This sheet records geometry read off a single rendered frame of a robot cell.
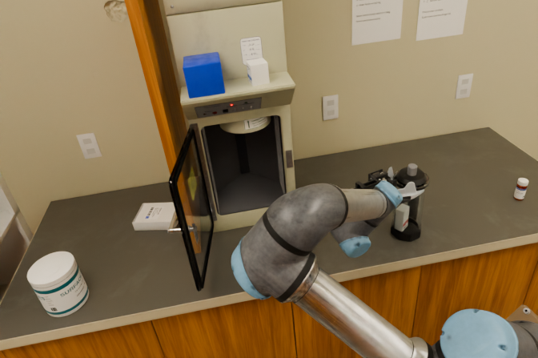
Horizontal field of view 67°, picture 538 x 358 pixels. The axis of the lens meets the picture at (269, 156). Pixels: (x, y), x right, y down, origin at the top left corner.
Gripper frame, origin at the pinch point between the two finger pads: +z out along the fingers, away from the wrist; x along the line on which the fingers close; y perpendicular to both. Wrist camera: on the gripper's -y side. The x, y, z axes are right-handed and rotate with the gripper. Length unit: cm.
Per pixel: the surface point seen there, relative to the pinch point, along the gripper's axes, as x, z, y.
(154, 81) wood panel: 27, -67, 43
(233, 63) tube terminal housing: 30, -43, 42
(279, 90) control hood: 16, -36, 36
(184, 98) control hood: 25, -60, 37
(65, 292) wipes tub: 21, -107, -11
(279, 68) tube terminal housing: 26, -30, 38
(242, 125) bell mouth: 32, -43, 20
